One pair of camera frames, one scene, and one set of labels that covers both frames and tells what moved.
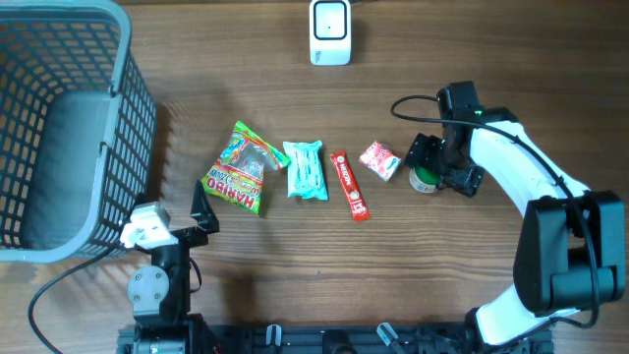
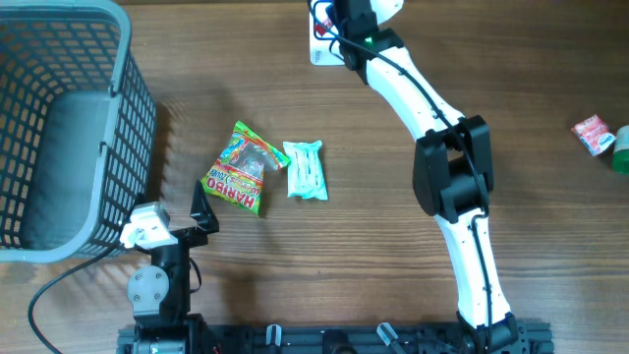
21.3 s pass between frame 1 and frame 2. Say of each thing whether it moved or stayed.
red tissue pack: moved
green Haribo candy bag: stayed
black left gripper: stayed
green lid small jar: moved
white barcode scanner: stayed
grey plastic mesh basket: stayed
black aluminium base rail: stayed
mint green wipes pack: stayed
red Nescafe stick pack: moved
